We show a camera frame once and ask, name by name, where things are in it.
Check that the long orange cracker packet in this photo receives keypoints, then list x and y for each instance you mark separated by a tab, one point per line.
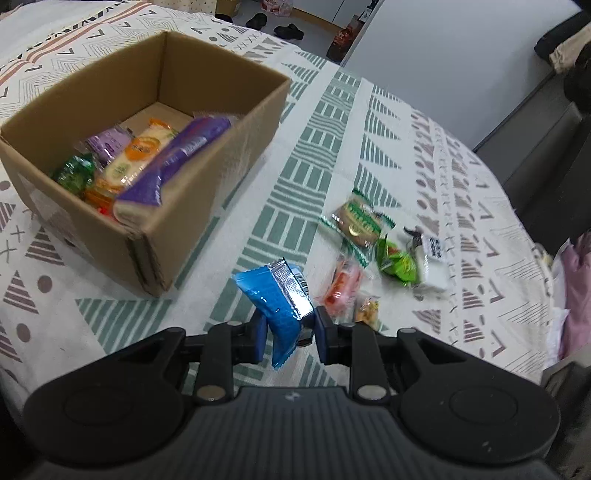
136	159

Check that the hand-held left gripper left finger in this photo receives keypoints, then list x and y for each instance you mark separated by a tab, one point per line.
258	339

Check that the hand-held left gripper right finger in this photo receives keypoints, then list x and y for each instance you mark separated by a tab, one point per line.
323	340

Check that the black shoe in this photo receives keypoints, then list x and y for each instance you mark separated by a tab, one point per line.
289	31
256	19

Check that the long purple snack packet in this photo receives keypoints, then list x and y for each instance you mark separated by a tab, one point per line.
180	159

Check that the white packet with black print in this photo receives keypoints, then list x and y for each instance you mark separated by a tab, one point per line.
433	265

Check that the grey board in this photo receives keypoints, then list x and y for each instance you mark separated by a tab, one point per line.
545	152

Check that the pack of water bottles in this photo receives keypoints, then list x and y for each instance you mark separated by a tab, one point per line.
277	4

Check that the brown green pastry packet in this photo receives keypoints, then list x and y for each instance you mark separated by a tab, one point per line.
358	220

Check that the orange snack packet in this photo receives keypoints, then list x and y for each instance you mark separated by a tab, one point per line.
344	288

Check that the pink cloth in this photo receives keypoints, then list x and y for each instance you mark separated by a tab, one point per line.
577	295

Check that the hanging dark clothes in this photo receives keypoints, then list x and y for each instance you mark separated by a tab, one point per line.
565	44

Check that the round purple snack packet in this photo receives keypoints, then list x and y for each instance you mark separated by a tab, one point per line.
109	142

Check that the brown cardboard box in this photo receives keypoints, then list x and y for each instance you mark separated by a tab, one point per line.
198	203

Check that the small yellow candy packet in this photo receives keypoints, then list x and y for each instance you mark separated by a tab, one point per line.
367	312

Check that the small dark green snack packet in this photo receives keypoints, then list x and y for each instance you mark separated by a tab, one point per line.
74	173

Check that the bright green snack packet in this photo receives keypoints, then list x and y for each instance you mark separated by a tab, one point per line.
397	261

